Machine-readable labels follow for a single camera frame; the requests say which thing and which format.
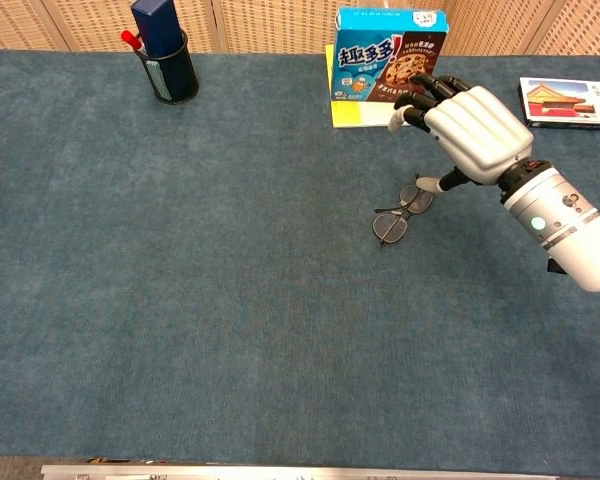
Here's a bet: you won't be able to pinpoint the woven wicker folding screen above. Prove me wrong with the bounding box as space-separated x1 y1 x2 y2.
0 0 600 57

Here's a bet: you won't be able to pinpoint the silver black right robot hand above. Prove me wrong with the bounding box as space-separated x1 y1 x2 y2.
387 73 535 194

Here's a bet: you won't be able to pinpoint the pale green flat stick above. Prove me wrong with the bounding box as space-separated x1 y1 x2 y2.
147 58 171 101

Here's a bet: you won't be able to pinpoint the black mesh pen holder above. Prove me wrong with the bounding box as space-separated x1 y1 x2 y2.
133 28 200 105

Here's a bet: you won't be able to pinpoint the blue cookie box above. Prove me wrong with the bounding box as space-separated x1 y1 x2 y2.
329 6 450 105

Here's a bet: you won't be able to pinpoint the red capped marker pen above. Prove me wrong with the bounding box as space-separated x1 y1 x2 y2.
120 30 147 55

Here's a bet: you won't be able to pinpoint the yellow and white notepad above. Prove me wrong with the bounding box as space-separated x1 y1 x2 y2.
324 43 421 129

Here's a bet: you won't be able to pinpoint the picture box with palace print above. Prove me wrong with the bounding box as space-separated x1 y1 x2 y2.
517 76 600 133

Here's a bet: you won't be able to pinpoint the dark blue rectangular box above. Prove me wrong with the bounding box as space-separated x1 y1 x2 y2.
130 0 185 59

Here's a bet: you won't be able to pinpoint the aluminium rail bar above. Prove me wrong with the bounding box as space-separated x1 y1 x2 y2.
40 463 559 480

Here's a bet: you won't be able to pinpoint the thin-framed eyeglasses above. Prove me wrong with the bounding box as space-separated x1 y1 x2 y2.
371 173 435 247

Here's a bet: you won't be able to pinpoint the blue felt table cover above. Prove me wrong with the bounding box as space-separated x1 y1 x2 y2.
0 48 600 476

